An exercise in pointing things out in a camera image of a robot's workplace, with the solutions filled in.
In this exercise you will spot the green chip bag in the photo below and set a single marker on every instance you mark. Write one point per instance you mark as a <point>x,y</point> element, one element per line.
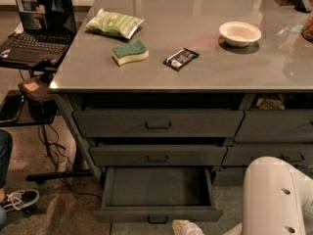
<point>114,24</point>

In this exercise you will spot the black laptop stand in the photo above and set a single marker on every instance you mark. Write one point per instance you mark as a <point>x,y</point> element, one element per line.
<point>25,119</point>

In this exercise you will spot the black snack bar wrapper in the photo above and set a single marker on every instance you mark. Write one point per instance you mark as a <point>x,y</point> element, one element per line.
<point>180,59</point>

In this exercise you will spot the white bowl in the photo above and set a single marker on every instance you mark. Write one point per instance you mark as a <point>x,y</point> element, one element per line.
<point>239,34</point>

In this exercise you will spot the grey drawer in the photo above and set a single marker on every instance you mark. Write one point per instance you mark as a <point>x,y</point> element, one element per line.
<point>157,154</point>
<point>229,176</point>
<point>157,195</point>
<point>276,126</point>
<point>295,154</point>
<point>157,123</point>

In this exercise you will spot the black laptop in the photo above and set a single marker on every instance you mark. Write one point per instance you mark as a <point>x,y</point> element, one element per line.
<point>48,28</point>

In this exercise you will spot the blue jeans leg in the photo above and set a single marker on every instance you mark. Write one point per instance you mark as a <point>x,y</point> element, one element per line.
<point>6,146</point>

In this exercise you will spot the black tablet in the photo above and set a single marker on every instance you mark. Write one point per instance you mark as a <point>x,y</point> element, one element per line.
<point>11,108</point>

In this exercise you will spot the black white sneaker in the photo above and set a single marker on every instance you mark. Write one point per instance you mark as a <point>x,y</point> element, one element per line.
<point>21,200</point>

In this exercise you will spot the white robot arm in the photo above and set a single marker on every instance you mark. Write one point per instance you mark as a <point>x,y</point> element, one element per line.
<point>277,200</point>

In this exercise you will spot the black device with sticker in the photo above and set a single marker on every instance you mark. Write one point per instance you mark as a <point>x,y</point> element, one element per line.
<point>41,104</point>

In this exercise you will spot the green yellow sponge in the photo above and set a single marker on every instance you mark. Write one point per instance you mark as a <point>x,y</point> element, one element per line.
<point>130,52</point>

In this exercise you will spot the grey metal cabinet frame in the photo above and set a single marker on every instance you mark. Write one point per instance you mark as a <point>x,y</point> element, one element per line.
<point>69,103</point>

